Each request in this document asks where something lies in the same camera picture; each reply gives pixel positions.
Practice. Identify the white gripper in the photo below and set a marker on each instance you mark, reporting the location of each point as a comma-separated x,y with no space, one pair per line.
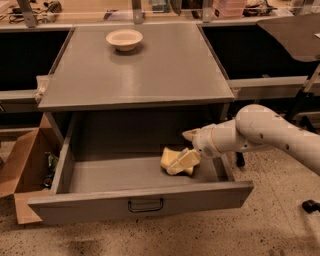
204,144

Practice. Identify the yellow sponge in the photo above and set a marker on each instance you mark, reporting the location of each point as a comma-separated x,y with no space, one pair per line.
168,156

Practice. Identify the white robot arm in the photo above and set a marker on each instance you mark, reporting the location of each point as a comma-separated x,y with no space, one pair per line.
255,127

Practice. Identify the open grey top drawer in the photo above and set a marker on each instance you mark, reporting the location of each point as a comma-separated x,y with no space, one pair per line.
109,158

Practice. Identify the grey drawer cabinet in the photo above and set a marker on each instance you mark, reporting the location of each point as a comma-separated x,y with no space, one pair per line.
141,100

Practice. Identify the white bowl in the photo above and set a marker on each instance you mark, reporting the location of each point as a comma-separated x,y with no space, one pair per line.
124,39

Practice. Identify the black object on floor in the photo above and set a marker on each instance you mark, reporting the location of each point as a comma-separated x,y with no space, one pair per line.
310,206

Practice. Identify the green item in box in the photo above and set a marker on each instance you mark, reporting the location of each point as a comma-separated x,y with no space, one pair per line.
52,161

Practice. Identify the pink stacked trays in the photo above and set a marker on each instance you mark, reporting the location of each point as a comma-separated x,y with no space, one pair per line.
228,8

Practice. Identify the brown cardboard box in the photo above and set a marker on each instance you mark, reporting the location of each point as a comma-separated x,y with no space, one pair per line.
26,167

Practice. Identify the black drawer handle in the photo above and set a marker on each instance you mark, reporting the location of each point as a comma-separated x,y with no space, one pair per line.
145,205

